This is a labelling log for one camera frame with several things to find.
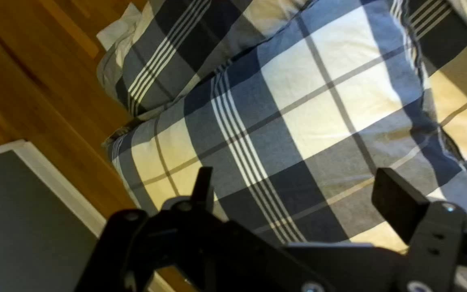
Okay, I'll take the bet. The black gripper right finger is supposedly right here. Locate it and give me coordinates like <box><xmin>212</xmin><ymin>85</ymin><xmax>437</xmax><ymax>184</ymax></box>
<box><xmin>371</xmin><ymin>168</ymin><xmax>429</xmax><ymax>243</ymax></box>

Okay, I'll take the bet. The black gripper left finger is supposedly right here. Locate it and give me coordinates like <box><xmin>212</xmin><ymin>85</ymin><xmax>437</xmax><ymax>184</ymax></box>
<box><xmin>189</xmin><ymin>166</ymin><xmax>212</xmax><ymax>207</ymax></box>

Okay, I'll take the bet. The blue plaid top pillow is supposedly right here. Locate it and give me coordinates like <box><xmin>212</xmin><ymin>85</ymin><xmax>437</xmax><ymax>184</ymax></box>
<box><xmin>109</xmin><ymin>0</ymin><xmax>467</xmax><ymax>247</ymax></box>

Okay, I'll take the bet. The plaid bed comforter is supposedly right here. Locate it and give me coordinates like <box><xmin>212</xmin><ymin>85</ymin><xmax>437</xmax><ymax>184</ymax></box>
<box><xmin>403</xmin><ymin>0</ymin><xmax>467</xmax><ymax>160</ymax></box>

